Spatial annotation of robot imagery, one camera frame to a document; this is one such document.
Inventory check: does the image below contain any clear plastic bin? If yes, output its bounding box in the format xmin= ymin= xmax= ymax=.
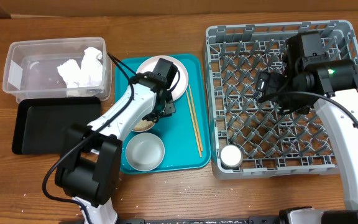
xmin=2 ymin=37 xmax=112 ymax=101

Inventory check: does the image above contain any grey white bowl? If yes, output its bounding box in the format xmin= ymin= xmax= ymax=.
xmin=126 ymin=133 xmax=165 ymax=172

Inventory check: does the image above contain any teal plastic tray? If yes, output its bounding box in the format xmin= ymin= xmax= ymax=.
xmin=114 ymin=53 xmax=212 ymax=175

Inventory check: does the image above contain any pink bowl with rice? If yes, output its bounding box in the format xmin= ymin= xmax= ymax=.
xmin=133 ymin=120 xmax=155 ymax=132

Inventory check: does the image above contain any white paper cup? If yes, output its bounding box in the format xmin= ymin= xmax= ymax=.
xmin=220 ymin=145 xmax=243 ymax=169

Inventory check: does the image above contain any black waste tray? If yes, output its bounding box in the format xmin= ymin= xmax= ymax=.
xmin=12 ymin=96 xmax=101 ymax=154

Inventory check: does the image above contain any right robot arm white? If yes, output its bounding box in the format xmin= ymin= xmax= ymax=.
xmin=255 ymin=31 xmax=358 ymax=223

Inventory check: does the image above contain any grey plastic dishwasher rack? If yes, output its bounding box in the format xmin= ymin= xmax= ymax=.
xmin=204 ymin=20 xmax=358 ymax=179

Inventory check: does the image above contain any wooden chopstick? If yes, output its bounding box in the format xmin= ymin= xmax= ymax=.
xmin=188 ymin=84 xmax=204 ymax=157
xmin=185 ymin=90 xmax=202 ymax=158

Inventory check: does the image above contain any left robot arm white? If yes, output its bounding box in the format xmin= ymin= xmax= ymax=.
xmin=42 ymin=58 xmax=180 ymax=223

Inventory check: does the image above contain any white napkin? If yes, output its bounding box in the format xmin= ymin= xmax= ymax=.
xmin=57 ymin=47 xmax=103 ymax=88

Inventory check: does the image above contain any white round plate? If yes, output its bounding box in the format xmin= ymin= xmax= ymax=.
xmin=136 ymin=55 xmax=189 ymax=101

